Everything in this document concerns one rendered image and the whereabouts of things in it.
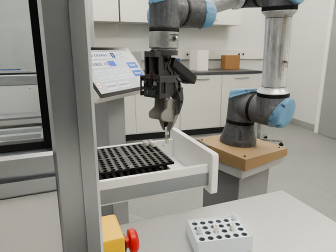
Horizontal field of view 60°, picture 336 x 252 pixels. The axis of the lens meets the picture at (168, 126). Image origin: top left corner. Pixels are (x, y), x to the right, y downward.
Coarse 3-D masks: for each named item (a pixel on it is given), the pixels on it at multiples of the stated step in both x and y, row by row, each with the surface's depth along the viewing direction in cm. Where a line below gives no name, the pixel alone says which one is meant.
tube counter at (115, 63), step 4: (104, 60) 158; (108, 60) 161; (112, 60) 164; (116, 60) 167; (120, 60) 170; (104, 64) 156; (108, 64) 159; (112, 64) 162; (116, 64) 165; (120, 64) 168; (124, 64) 171
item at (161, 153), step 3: (153, 147) 87; (156, 147) 87; (156, 150) 84; (159, 150) 84; (159, 153) 82; (162, 153) 82; (162, 156) 80; (165, 156) 80; (165, 159) 77; (168, 159) 78; (171, 159) 77; (168, 162) 75; (171, 162) 75
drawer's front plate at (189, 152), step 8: (176, 128) 97; (176, 136) 94; (184, 136) 88; (176, 144) 94; (184, 144) 88; (192, 144) 83; (200, 144) 80; (176, 152) 95; (184, 152) 89; (192, 152) 83; (200, 152) 79; (208, 152) 74; (184, 160) 89; (192, 160) 84; (200, 160) 79; (208, 160) 75; (216, 160) 73; (208, 168) 75; (216, 168) 74; (208, 176) 76; (216, 176) 75; (208, 184) 76; (216, 184) 75
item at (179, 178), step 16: (128, 144) 91; (160, 144) 95; (176, 160) 94; (128, 176) 68; (144, 176) 69; (160, 176) 71; (176, 176) 72; (192, 176) 74; (112, 192) 67; (128, 192) 68; (144, 192) 70; (160, 192) 71
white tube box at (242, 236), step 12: (228, 216) 69; (192, 228) 65; (204, 228) 66; (228, 228) 65; (240, 228) 65; (192, 240) 63; (204, 240) 61; (216, 240) 60; (228, 240) 61; (240, 240) 62; (252, 240) 62
